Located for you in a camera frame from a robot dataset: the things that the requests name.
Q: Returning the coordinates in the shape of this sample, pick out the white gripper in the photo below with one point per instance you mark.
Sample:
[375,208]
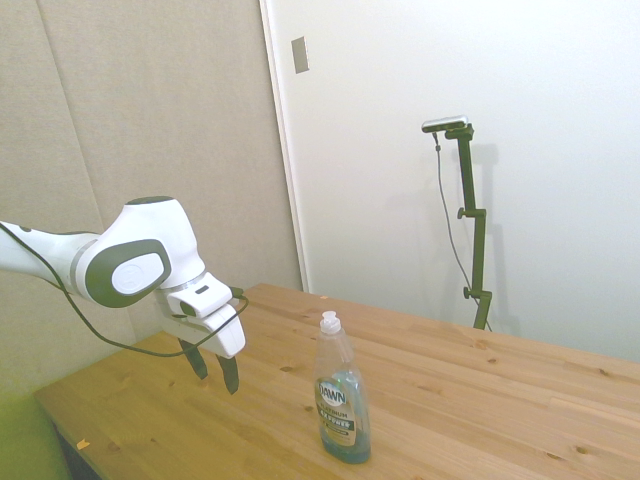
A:
[225,337]

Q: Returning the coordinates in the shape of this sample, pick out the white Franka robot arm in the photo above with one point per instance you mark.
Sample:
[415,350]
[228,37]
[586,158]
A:
[145,235]

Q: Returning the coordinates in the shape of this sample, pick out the clear Dawn dish soap bottle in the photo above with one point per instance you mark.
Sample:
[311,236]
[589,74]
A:
[342,400]

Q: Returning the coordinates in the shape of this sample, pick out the blurred green object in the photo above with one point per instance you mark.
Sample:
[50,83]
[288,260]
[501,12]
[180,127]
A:
[25,440]

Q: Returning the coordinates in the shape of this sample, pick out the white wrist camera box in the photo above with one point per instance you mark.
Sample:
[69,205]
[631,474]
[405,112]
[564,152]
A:
[200,297]

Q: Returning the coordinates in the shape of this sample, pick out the white door frame strip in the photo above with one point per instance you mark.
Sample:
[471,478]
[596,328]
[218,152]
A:
[285,145]

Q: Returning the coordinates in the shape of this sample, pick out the dark green camera stand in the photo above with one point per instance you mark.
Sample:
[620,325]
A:
[473,225]

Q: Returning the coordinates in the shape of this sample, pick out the grey wall switch plate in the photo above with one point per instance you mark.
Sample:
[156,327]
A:
[300,55]

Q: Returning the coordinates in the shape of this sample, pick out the silver exterior camera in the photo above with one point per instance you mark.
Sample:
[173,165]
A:
[445,123]

